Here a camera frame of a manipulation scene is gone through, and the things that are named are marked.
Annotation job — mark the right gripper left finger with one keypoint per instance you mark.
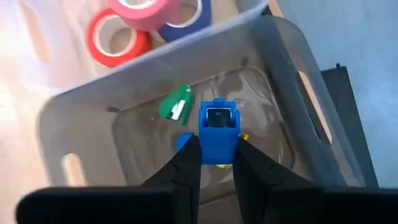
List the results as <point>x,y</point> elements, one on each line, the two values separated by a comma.
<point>185,180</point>

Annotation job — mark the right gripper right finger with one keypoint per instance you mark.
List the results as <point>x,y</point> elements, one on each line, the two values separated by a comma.
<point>255,177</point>

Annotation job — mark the blue mini stapler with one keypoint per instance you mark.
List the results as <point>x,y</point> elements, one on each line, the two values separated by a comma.
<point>219,146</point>
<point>183,140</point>

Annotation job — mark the green mini stapler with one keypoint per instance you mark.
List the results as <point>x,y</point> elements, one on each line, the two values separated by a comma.
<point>169,104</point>

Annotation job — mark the purple tape roll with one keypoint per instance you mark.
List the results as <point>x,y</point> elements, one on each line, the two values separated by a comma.
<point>186,32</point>

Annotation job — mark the red tape roll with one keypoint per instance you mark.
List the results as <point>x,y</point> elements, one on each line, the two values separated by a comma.
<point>93,46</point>

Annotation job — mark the pink tape roll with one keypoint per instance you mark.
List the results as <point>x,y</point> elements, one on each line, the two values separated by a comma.
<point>146,20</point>

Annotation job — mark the grey plastic bin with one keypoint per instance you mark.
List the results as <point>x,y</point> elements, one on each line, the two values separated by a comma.
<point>140,77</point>

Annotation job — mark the clear plastic bin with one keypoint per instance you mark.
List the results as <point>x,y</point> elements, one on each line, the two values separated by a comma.
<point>46,46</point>

